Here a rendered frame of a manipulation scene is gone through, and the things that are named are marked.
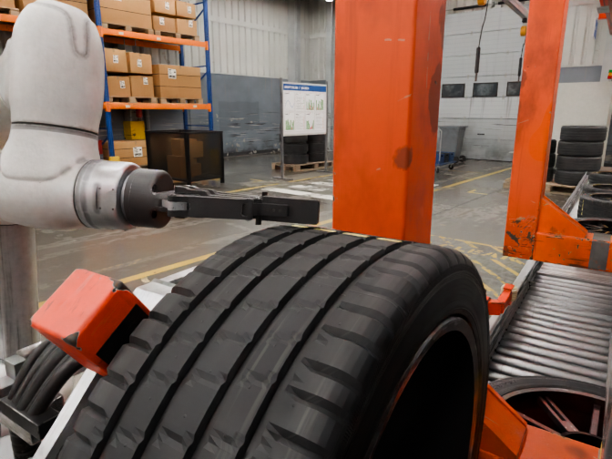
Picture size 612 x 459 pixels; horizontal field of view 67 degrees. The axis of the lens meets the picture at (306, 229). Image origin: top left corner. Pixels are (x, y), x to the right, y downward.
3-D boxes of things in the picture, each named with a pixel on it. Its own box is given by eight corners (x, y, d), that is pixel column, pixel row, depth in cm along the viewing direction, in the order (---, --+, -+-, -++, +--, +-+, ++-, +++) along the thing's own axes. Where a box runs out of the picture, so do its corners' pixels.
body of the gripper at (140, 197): (151, 221, 65) (215, 228, 64) (118, 230, 57) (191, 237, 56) (152, 168, 64) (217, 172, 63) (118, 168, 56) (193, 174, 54)
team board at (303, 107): (290, 180, 922) (290, 76, 874) (272, 178, 953) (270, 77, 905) (335, 173, 1034) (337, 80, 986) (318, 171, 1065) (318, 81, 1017)
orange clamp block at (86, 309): (128, 390, 46) (68, 342, 40) (83, 366, 50) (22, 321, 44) (171, 331, 50) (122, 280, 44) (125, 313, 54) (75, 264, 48)
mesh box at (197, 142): (188, 188, 828) (184, 132, 804) (147, 181, 907) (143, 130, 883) (226, 182, 893) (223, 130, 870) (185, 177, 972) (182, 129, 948)
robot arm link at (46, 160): (66, 236, 56) (72, 126, 55) (-48, 224, 58) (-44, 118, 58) (115, 231, 67) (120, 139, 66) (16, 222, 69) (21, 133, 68)
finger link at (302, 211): (263, 196, 58) (262, 196, 57) (320, 199, 57) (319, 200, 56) (262, 219, 58) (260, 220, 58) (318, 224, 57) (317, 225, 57)
